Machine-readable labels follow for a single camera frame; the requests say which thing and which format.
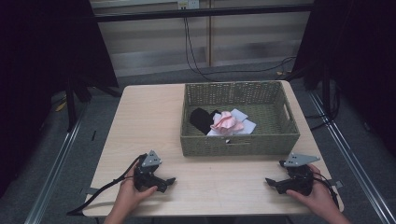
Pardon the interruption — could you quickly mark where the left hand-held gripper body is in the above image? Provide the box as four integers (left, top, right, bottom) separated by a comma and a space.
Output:
133, 150, 163, 191

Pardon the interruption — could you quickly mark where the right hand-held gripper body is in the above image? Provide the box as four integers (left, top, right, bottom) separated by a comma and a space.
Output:
277, 152, 321, 197

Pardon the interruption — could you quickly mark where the person's left hand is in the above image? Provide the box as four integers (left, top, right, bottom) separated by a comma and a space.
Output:
116, 163, 159, 216

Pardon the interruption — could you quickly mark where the person's right hand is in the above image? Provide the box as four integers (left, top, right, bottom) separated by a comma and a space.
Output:
285, 163, 340, 217

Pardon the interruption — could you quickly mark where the green woven basket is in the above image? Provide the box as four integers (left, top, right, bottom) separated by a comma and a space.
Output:
179, 80, 301, 158

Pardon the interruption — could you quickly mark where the white cloth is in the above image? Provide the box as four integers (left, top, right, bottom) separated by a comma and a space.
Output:
205, 108, 258, 137

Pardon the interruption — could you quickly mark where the black cloth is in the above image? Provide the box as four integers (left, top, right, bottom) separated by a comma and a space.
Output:
189, 107, 221, 136

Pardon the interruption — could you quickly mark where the pink cloth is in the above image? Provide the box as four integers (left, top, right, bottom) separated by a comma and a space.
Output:
209, 110, 246, 135

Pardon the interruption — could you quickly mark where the black metal stand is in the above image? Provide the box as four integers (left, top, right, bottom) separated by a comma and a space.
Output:
64, 74, 123, 133
306, 66, 342, 132

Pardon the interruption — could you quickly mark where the black curtain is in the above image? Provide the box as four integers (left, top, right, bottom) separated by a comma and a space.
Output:
292, 0, 396, 157
0, 0, 120, 199

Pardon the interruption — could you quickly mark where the black horizontal bar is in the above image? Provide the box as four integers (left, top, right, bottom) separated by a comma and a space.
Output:
92, 3, 314, 23

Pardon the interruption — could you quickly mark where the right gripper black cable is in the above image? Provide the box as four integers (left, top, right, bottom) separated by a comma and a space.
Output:
312, 172, 340, 209

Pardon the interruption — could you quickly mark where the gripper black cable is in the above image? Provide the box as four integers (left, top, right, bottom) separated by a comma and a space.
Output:
312, 172, 340, 209
65, 153, 148, 217

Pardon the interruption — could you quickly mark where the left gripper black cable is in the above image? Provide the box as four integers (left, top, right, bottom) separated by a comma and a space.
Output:
65, 153, 148, 217

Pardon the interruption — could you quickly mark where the metal floor rail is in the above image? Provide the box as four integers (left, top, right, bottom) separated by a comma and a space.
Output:
307, 90, 396, 224
23, 106, 87, 224

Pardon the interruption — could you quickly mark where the black wall cable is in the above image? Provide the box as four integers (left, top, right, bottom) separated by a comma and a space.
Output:
182, 17, 297, 82

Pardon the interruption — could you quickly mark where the white wall socket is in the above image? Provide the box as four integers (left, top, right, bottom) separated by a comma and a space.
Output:
177, 0, 200, 10

